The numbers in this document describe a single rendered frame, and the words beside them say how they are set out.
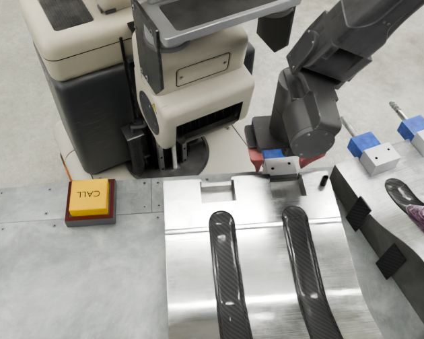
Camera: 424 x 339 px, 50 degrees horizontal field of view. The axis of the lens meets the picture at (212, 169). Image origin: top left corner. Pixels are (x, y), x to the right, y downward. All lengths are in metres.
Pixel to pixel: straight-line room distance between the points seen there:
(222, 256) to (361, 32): 0.34
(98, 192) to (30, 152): 1.23
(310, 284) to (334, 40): 0.32
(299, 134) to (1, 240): 0.51
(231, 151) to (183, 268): 0.92
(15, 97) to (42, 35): 1.12
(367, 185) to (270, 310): 0.29
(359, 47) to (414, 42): 2.03
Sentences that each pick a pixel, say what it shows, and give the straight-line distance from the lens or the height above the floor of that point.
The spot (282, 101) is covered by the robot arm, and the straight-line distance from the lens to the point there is 0.64.
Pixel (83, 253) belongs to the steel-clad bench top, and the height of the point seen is 0.80.
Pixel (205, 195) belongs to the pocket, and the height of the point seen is 0.86.
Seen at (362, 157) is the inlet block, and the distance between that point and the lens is 0.81.
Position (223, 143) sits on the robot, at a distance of 1.54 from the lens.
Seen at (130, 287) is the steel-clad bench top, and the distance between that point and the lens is 0.73.
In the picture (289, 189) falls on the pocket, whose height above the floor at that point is 0.86.
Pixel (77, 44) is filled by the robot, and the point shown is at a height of 0.79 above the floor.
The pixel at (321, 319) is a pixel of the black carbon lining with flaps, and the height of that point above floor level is 0.89.
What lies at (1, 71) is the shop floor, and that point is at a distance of 2.38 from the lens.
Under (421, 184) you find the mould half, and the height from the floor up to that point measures 0.86.
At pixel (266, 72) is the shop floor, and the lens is 2.22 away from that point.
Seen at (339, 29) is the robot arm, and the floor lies 1.14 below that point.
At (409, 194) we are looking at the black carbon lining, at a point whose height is 0.85.
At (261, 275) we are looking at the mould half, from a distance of 0.64.
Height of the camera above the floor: 1.47
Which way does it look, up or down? 54 degrees down
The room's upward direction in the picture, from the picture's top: 2 degrees clockwise
